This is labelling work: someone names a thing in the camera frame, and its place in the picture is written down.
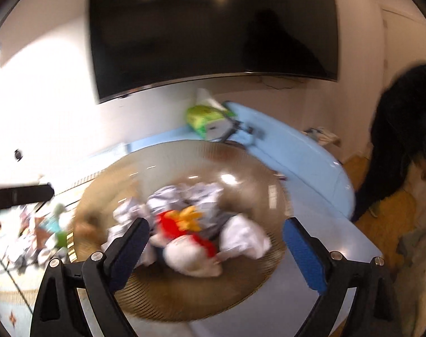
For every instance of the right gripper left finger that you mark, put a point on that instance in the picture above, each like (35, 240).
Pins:
(58, 310)

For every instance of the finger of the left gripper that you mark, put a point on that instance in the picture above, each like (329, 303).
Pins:
(24, 195)

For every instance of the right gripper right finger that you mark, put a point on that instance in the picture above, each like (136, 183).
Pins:
(374, 310)

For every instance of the white chicken plush red comb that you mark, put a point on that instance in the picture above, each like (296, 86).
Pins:
(184, 250)

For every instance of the large paper pile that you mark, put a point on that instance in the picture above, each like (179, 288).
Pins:
(203, 197)

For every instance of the brown ribbed glass bowl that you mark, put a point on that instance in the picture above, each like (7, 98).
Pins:
(154, 291)

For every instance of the person in black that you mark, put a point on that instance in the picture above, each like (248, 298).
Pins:
(398, 138)

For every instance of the green tissue pack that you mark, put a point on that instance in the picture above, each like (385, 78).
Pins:
(208, 118)

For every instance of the black wall monitor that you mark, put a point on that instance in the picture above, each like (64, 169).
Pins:
(142, 44)

